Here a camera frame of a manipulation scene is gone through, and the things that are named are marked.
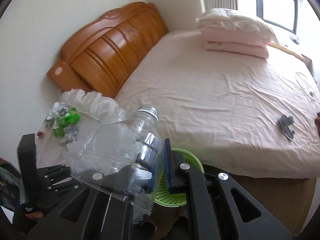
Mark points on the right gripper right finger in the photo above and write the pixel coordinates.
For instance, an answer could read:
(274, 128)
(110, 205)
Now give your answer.
(219, 208)

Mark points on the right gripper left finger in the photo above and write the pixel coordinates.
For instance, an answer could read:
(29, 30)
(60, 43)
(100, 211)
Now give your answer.
(102, 210)

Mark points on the clear plastic bottle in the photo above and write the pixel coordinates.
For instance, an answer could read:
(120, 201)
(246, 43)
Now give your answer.
(125, 159)

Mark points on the green wrapper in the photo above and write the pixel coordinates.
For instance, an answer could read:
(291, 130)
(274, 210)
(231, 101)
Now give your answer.
(71, 118)

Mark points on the green mesh trash bin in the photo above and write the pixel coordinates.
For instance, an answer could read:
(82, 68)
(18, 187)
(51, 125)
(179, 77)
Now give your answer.
(163, 196)

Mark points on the crumpled silver paper trash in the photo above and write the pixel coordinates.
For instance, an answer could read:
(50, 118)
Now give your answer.
(71, 132)

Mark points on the bed with pink sheet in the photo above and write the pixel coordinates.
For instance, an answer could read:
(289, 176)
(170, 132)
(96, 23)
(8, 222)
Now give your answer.
(224, 107)

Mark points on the grey clip on bed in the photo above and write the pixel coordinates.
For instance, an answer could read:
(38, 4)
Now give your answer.
(284, 124)

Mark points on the wooden headboard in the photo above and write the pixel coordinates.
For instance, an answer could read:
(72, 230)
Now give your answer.
(102, 55)

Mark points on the folded pink quilt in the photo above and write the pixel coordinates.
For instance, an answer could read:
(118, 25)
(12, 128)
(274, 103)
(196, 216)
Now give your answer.
(235, 43)

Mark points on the white frilled pillow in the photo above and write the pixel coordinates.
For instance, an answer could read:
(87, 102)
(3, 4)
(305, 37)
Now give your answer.
(227, 25)

